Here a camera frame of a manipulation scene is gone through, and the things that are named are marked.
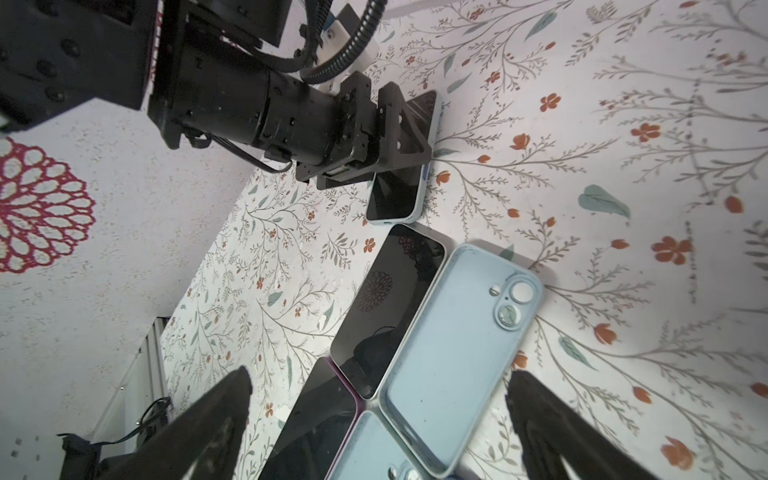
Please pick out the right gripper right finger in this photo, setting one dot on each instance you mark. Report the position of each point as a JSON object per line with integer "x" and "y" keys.
{"x": 552, "y": 435}

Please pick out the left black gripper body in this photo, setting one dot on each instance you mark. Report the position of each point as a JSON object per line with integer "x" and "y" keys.
{"x": 350, "y": 155}

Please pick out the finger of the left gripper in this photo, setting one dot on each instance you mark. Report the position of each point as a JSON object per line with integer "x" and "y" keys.
{"x": 404, "y": 129}

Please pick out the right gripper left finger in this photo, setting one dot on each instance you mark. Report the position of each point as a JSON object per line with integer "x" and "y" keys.
{"x": 202, "y": 443}

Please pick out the black phone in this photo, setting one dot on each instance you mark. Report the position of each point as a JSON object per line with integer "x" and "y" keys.
{"x": 385, "y": 306}
{"x": 397, "y": 197}

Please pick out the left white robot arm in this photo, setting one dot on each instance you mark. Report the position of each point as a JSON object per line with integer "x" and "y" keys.
{"x": 200, "y": 71}

